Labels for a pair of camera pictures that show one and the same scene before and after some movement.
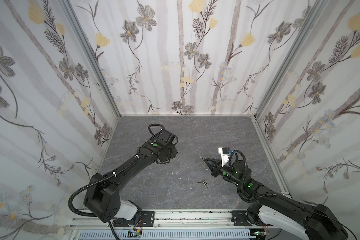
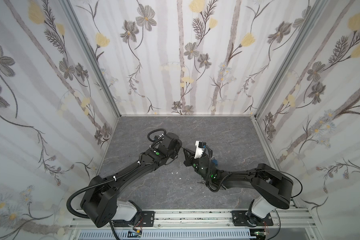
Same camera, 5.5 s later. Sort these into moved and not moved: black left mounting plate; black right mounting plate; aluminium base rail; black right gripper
Moved: black right gripper
Not moved: aluminium base rail; black left mounting plate; black right mounting plate
